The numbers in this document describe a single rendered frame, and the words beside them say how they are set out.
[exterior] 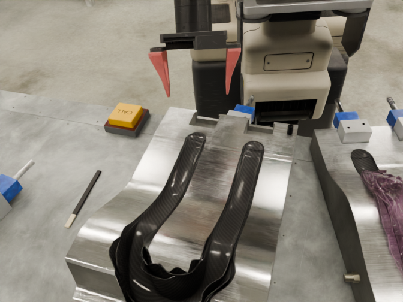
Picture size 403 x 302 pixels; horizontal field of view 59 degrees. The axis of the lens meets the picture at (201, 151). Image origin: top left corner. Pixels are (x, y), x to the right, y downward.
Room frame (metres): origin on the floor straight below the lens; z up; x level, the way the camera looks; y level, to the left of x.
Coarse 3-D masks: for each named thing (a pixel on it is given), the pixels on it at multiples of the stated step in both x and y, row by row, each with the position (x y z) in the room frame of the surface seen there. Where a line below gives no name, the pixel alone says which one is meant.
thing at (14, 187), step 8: (24, 168) 0.50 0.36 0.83; (0, 176) 0.48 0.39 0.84; (8, 176) 0.48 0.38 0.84; (16, 176) 0.48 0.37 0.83; (0, 184) 0.46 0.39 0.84; (8, 184) 0.45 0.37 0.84; (16, 184) 0.46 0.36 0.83; (0, 192) 0.43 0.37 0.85; (8, 192) 0.44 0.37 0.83; (16, 192) 0.45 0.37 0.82; (0, 200) 0.42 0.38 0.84; (8, 200) 0.43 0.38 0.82; (0, 208) 0.41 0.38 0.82; (8, 208) 0.42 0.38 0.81; (0, 216) 0.40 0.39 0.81
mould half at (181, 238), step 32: (160, 128) 0.52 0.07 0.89; (192, 128) 0.51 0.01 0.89; (224, 128) 0.50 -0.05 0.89; (160, 160) 0.44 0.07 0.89; (224, 160) 0.42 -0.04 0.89; (288, 160) 0.41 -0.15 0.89; (128, 192) 0.37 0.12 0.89; (192, 192) 0.36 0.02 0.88; (224, 192) 0.35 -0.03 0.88; (256, 192) 0.35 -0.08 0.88; (96, 224) 0.28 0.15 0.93; (192, 224) 0.28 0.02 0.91; (256, 224) 0.28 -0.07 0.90; (96, 256) 0.23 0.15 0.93; (160, 256) 0.22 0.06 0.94; (192, 256) 0.22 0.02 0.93; (256, 256) 0.21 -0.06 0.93; (96, 288) 0.22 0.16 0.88; (224, 288) 0.18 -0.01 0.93; (256, 288) 0.17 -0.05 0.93
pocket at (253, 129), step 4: (248, 120) 0.52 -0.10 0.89; (248, 124) 0.52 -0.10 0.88; (248, 128) 0.52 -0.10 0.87; (252, 128) 0.52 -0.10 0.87; (256, 128) 0.51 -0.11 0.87; (260, 128) 0.51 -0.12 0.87; (264, 128) 0.51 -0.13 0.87; (268, 128) 0.51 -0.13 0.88; (272, 128) 0.50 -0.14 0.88; (244, 132) 0.49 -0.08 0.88; (248, 132) 0.51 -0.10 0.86; (252, 132) 0.51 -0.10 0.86; (256, 132) 0.51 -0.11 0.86; (260, 132) 0.51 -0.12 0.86; (264, 132) 0.51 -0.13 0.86; (268, 132) 0.50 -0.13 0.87; (272, 132) 0.50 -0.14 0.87; (264, 136) 0.50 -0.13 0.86; (268, 136) 0.50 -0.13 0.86
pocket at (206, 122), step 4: (196, 112) 0.56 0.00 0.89; (196, 116) 0.56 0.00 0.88; (200, 116) 0.56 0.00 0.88; (192, 120) 0.54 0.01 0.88; (196, 120) 0.56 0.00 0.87; (200, 120) 0.55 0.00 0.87; (204, 120) 0.55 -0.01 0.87; (208, 120) 0.55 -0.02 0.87; (212, 120) 0.54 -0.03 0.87; (216, 120) 0.54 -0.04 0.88; (192, 124) 0.54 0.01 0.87; (196, 124) 0.55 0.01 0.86; (200, 124) 0.55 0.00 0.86; (204, 124) 0.55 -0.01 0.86; (208, 124) 0.55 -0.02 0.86; (212, 124) 0.54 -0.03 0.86; (212, 128) 0.53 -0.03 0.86
